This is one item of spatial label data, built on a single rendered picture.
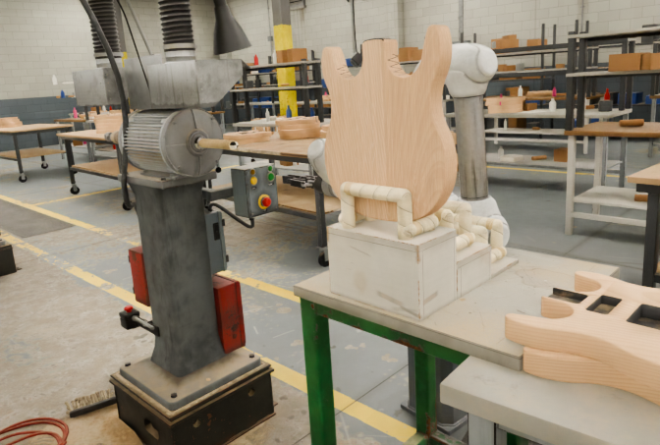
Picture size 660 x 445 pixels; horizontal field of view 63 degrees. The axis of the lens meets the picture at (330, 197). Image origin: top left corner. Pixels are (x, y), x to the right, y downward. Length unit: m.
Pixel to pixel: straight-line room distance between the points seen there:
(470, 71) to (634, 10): 10.73
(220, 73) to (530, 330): 1.17
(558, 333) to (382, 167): 0.49
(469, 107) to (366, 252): 0.88
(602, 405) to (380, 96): 0.71
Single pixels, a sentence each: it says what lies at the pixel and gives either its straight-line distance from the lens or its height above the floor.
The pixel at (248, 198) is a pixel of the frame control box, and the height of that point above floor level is 1.00.
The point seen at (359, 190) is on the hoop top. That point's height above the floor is 1.20.
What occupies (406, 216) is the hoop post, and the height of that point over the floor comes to 1.15.
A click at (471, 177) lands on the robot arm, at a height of 1.07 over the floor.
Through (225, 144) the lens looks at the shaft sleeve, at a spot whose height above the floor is 1.25.
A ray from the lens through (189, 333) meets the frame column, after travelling 2.36.
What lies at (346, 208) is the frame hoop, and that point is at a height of 1.15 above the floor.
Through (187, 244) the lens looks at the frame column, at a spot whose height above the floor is 0.84.
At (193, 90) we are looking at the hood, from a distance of 1.73.
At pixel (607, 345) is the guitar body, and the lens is 1.06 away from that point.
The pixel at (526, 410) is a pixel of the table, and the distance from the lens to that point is 1.01.
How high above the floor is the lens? 1.45
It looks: 12 degrees down
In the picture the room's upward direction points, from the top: 4 degrees counter-clockwise
